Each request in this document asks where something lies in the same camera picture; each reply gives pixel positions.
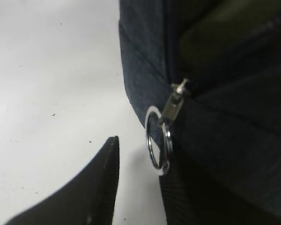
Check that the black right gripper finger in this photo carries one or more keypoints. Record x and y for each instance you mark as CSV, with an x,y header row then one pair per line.
x,y
88,199

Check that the green lidded glass container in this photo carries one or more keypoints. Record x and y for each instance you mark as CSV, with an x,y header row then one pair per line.
x,y
213,26

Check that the dark blue lunch bag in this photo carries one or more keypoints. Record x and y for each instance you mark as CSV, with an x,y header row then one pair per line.
x,y
213,133

